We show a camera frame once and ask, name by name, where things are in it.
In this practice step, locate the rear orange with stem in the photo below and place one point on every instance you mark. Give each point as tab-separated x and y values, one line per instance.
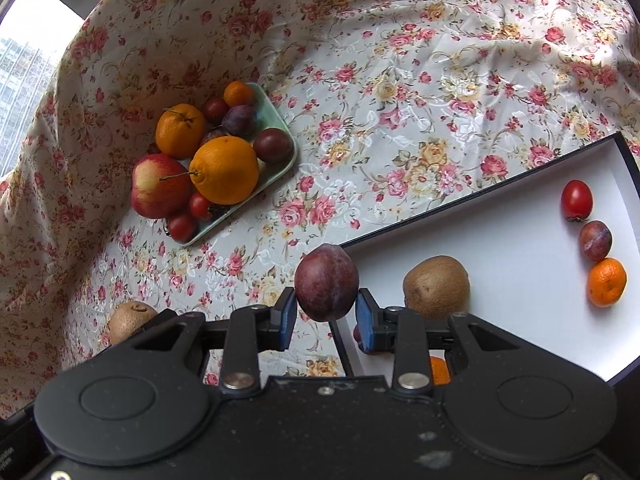
179	131

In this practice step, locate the brown kiwi large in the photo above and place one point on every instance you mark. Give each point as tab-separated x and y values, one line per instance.
437	287

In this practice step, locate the red tomato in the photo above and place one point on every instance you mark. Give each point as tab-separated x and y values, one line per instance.
356	334
576	201

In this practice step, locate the dark plum tray right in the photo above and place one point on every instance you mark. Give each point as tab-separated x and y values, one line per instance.
273	145

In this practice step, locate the red tomato tray front-right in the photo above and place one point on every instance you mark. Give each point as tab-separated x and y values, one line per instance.
200	208

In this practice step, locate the floral tablecloth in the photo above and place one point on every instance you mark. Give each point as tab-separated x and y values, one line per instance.
397	106

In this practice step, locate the small mandarin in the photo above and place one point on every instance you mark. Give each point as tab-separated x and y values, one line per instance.
238	93
440	371

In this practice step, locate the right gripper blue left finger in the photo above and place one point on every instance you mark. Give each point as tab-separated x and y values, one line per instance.
268	328

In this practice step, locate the purple plum tray rear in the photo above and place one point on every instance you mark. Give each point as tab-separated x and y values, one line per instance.
239	121

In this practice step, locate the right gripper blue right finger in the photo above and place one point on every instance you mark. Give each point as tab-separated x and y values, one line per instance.
378	327

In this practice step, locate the small mandarin on tray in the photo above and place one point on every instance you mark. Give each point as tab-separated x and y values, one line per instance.
238	93

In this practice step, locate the large orange with stem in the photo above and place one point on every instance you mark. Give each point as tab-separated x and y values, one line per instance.
224	170

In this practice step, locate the purple plum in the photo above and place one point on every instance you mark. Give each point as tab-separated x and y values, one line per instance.
595	240

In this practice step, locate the red tomato tray front-left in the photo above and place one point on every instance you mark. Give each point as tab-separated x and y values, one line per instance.
181	227

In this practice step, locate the light green rectangular tray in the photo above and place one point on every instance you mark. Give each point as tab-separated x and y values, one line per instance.
266	117

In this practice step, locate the red tomato tray rear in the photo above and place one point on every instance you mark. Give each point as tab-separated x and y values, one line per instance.
214	110

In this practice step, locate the dark plum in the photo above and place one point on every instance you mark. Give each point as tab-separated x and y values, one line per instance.
326	283

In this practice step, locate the white box with black rim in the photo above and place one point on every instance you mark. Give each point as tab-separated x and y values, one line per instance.
525	267

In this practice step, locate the large red apple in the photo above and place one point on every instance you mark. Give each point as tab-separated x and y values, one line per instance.
160	187

